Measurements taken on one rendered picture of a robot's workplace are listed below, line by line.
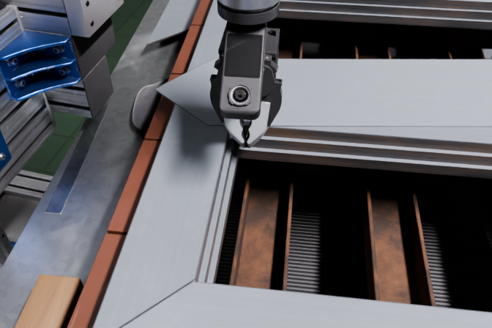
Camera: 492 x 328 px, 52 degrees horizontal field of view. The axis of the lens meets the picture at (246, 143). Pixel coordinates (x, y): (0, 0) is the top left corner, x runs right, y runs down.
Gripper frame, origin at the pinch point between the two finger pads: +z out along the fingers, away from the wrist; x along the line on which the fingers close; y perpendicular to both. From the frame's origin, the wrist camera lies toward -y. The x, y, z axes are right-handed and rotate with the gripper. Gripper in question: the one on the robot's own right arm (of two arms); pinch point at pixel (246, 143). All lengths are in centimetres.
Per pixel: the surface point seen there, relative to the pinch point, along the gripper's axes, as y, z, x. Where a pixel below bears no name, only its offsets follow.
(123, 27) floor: 182, 88, 88
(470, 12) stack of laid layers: 49, 3, -41
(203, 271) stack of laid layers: -19.0, 2.6, 2.5
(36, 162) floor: 77, 88, 90
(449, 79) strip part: 20.3, 0.8, -30.8
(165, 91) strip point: 11.6, 0.8, 14.2
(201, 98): 10.3, 0.7, 8.1
